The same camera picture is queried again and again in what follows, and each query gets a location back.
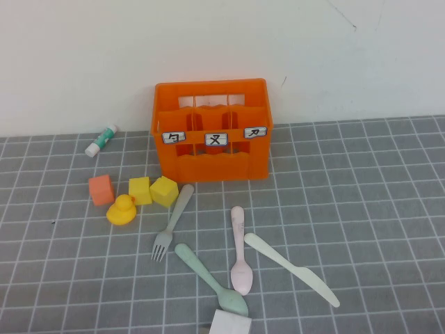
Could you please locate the green plastic spoon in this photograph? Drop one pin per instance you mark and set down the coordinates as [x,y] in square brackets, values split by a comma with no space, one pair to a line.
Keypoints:
[205,275]

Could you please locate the white label knife character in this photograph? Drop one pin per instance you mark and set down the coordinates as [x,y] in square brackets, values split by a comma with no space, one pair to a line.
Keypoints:
[255,132]

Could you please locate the cream plastic knife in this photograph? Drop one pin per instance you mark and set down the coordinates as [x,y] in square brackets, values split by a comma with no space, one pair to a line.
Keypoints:
[295,269]

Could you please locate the yellow rubber duck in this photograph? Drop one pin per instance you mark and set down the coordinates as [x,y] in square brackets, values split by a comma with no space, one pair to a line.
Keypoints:
[120,213]

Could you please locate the orange plastic cutlery holder crate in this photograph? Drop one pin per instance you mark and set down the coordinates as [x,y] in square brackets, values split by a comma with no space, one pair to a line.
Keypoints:
[208,170]

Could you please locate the grey plastic fork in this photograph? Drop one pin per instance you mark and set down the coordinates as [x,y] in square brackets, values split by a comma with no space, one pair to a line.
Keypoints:
[177,212]

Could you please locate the white green glue stick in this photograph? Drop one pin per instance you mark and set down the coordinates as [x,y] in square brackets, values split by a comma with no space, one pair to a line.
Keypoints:
[101,141]

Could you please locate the white rectangular box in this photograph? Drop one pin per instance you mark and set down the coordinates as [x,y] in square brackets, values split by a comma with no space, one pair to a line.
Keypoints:
[231,321]

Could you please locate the orange foam cube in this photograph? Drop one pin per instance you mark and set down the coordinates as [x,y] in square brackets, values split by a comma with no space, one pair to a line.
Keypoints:
[101,190]

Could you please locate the white label spoon character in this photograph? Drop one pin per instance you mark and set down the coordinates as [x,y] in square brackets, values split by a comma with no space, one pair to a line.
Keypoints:
[174,137]

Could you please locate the yellow foam cube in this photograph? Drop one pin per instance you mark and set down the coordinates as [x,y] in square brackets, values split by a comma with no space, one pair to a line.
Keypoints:
[139,190]
[164,191]

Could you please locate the pink plastic spoon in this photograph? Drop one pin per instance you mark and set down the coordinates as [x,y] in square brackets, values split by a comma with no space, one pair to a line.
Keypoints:
[241,275]

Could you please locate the white label fork character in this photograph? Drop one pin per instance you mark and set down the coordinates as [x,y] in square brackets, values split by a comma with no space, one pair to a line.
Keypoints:
[216,139]

